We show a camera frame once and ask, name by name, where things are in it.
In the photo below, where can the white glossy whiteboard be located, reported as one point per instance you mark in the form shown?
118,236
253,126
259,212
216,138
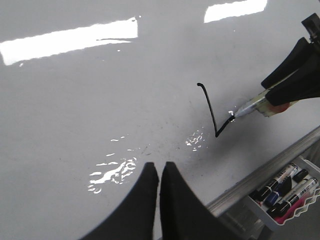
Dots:
91,90

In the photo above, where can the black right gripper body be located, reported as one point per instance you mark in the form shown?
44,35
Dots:
312,25

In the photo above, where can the aluminium whiteboard frame rail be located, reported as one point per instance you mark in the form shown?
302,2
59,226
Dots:
255,179

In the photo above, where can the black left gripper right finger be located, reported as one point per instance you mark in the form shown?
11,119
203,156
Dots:
182,215

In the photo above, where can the blue capped marker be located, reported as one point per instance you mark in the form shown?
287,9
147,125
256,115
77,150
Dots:
285,187

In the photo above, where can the white marker tray basket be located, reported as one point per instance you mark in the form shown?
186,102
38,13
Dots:
260,209

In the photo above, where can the black capped marker upper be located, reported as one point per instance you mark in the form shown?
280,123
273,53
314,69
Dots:
275,181

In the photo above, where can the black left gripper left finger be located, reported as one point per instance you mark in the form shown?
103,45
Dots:
134,218

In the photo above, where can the pink marker in tray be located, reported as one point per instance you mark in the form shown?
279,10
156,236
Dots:
290,213

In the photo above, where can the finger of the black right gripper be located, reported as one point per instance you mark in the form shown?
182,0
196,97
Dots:
298,55
302,84

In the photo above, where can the white black-tipped whiteboard marker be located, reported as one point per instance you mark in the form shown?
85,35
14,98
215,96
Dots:
262,105

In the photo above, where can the black capped marker lower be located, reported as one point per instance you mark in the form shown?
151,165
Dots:
280,208

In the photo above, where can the black capped marker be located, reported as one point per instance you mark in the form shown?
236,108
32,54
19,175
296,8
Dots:
280,208
275,181

